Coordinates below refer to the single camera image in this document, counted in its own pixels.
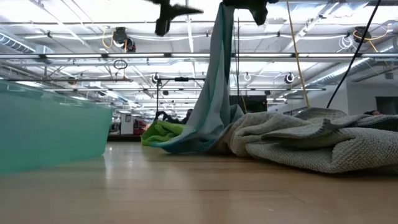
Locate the white cabinet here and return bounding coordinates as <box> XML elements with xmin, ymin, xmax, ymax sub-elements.
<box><xmin>120</xmin><ymin>113</ymin><xmax>134</xmax><ymax>135</ymax></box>

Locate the teal translucent plastic bin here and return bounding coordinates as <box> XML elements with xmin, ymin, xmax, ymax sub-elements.
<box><xmin>0</xmin><ymin>80</ymin><xmax>114</xmax><ymax>174</ymax></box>

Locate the yellow cable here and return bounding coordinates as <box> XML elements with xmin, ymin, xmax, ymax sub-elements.
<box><xmin>285</xmin><ymin>0</ymin><xmax>311</xmax><ymax>110</ymax></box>

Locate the grey microfiber towel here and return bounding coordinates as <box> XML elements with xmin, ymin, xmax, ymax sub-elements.
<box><xmin>214</xmin><ymin>107</ymin><xmax>398</xmax><ymax>175</ymax></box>

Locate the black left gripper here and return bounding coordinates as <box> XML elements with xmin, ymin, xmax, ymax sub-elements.
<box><xmin>146</xmin><ymin>0</ymin><xmax>205</xmax><ymax>37</ymax></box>

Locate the red background object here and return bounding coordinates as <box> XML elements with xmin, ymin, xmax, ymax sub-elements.
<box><xmin>133</xmin><ymin>119</ymin><xmax>147</xmax><ymax>135</ymax></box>

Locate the black hanging cable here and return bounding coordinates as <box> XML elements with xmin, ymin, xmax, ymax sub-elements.
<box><xmin>326</xmin><ymin>0</ymin><xmax>382</xmax><ymax>109</ymax></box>

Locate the black background stand frame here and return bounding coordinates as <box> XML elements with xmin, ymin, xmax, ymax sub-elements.
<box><xmin>155</xmin><ymin>76</ymin><xmax>206</xmax><ymax>122</ymax></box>

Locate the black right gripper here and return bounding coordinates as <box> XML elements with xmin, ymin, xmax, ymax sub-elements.
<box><xmin>222</xmin><ymin>0</ymin><xmax>270</xmax><ymax>26</ymax></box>

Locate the light blue microfiber towel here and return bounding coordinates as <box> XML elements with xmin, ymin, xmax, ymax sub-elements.
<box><xmin>149</xmin><ymin>2</ymin><xmax>246</xmax><ymax>154</ymax></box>

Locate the bright green microfiber towel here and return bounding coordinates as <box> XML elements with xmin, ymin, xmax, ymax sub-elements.
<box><xmin>141</xmin><ymin>119</ymin><xmax>187</xmax><ymax>147</ymax></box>

